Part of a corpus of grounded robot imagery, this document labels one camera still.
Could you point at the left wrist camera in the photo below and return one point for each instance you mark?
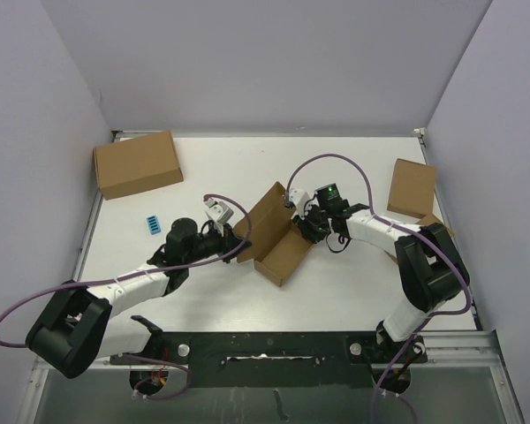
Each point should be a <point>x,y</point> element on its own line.
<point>217,211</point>

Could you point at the blue plastic rack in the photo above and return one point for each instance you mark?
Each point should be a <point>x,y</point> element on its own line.
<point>153,225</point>

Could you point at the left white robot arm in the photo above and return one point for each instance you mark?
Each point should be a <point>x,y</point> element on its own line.
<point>70,332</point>

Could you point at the cardboard box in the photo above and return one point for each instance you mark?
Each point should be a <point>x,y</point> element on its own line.
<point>426,221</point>
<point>277,245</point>
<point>137,165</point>
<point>412,189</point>

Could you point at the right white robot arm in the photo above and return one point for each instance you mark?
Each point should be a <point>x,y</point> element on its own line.
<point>430,268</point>

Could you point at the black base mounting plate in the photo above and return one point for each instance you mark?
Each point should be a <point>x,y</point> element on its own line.
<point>281,359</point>

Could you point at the aluminium table frame rail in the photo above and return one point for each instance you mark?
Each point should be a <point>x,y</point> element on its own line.
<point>464,380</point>

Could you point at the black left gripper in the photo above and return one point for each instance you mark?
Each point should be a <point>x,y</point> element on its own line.
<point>227,238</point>

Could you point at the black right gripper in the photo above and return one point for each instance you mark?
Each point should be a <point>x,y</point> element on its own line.
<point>304,226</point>

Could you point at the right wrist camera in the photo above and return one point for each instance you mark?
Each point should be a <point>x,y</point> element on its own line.
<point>297,199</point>

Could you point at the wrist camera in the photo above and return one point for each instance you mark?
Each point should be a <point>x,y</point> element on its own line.
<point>297,199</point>
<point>217,211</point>

